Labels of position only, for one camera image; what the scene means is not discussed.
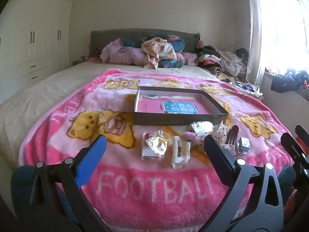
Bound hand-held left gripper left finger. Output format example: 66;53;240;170
30;134;111;232

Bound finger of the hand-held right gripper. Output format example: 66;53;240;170
295;124;309;147
281;132;309;189

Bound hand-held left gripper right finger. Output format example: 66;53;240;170
204;134;284;232

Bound polka-dot bow hair clip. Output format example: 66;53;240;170
212;122;236;154

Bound black hair comb clip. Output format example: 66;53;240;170
226;125;239;148

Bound small blue box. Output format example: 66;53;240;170
237;137;251;153

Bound pink fluffy pompom hair clip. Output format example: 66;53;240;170
182;132;205;147

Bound small silver box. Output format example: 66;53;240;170
189;121;214;136

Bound white hair claw clip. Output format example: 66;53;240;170
171;136;192;170

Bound clear plastic bag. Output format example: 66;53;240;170
146;130;172;160

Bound grey cardboard box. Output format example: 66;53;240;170
133;86;229;126

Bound person's right leg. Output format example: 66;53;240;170
278;166;296;206

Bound dark clothes on windowsill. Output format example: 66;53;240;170
270;70;309;93

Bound pink printed bear blanket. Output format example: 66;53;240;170
18;68;294;232

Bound crumpled clothes at bed edge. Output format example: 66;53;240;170
229;81;263;97

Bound pink book with blue label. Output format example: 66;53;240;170
136;95;221;115

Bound bed with beige sheet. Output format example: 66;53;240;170
0;61;266;174

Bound pile of mixed clothes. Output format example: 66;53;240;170
195;40;249;83

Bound pink fuzzy cloth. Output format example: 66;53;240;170
176;53;198;66

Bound bright window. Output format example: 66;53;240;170
258;0;309;78

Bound pink quilted garment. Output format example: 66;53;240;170
100;39;150;66

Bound beige curtain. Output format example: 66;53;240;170
245;0;276;87

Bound orange patterned cloth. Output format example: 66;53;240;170
141;37;177;69

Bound white wardrobe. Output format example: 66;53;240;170
0;0;76;104

